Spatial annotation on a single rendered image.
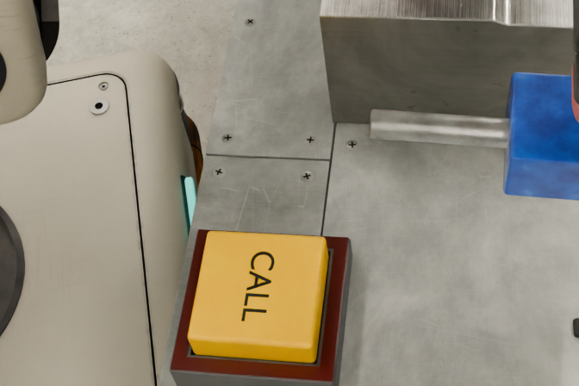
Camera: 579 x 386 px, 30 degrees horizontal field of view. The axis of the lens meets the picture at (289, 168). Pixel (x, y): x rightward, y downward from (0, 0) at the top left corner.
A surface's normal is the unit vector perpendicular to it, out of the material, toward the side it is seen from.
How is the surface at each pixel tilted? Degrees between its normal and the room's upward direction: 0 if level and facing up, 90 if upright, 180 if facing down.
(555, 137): 3
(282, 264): 0
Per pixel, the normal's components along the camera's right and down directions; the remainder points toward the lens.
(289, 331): -0.11, -0.56
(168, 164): 0.54, -0.56
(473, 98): -0.13, 0.82
